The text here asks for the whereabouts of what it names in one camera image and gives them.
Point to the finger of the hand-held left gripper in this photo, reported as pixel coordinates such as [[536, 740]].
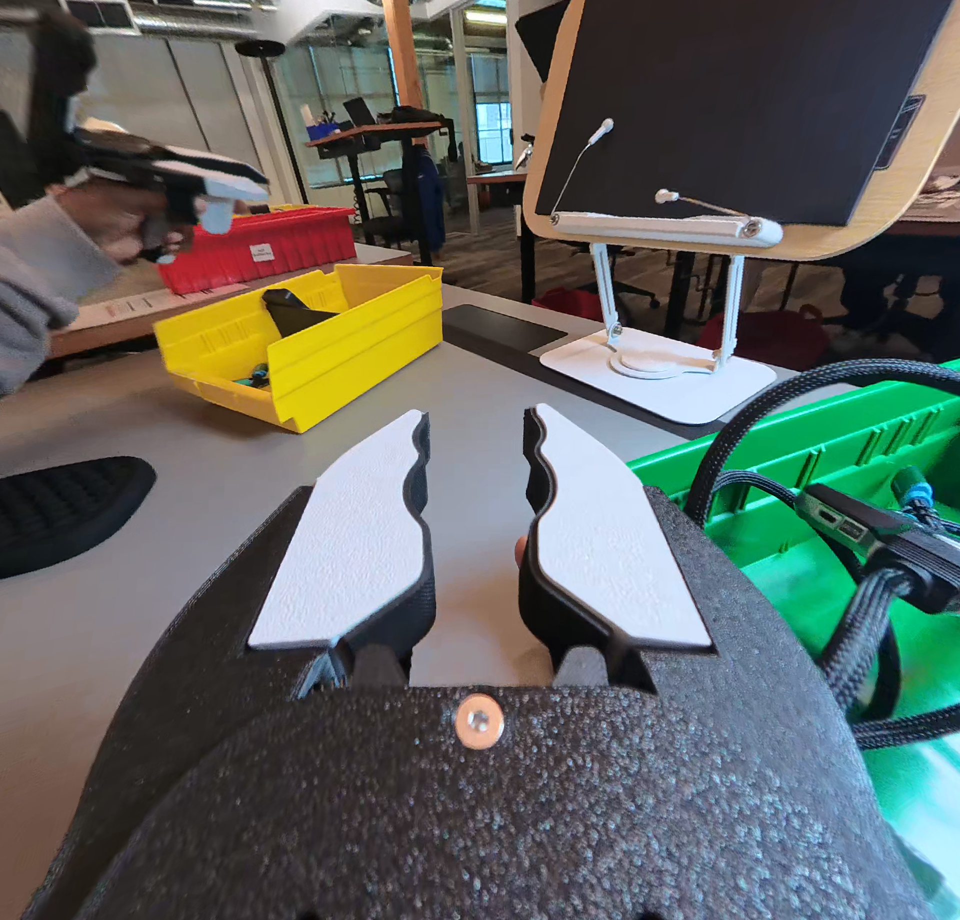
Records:
[[216, 215], [225, 174]]

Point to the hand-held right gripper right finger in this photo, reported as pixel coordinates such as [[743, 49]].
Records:
[[607, 545]]

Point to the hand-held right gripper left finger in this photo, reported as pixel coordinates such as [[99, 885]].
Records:
[[352, 537]]

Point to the black usb hub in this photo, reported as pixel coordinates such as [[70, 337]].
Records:
[[292, 314]]

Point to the yellow plastic bin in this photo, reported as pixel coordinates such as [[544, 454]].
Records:
[[352, 350]]

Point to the green plastic bin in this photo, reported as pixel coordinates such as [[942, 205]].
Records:
[[795, 605]]

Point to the silver usb hub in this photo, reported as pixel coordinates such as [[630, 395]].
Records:
[[877, 534]]

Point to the person's left forearm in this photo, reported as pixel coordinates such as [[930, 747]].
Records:
[[37, 290]]

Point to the person's left hand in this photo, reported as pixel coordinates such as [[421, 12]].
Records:
[[112, 219]]

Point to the red bin with white label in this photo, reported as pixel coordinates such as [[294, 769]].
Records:
[[300, 249]]

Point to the black floor lamp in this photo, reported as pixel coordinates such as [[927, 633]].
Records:
[[260, 48]]

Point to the black standing desk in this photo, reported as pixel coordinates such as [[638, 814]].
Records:
[[375, 132]]

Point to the blue jacket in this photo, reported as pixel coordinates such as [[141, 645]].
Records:
[[429, 192]]

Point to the red bag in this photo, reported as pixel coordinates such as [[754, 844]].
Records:
[[577, 301], [765, 335]]

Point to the black mesh wrist rest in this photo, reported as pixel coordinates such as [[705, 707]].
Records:
[[60, 511]]

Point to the tan and black chair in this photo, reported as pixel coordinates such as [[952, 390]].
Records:
[[544, 35]]

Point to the black board with wooden edge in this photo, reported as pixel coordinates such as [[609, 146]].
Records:
[[750, 72]]

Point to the wooden post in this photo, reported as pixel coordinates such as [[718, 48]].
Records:
[[397, 35]]

